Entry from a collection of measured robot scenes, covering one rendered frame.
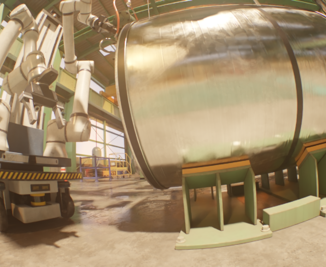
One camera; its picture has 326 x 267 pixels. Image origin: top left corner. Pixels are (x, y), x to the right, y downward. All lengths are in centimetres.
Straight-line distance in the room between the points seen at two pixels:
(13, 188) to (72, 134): 54
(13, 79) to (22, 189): 52
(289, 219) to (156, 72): 76
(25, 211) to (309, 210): 128
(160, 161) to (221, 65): 45
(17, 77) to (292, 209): 119
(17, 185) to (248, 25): 130
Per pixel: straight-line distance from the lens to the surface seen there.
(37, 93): 60
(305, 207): 77
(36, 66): 70
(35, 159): 109
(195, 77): 59
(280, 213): 70
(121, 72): 66
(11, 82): 78
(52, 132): 123
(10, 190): 111
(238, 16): 83
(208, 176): 72
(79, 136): 118
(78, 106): 127
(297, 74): 73
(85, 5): 132
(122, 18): 130
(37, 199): 100
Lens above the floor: 31
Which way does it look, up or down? 12 degrees up
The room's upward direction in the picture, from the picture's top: 6 degrees counter-clockwise
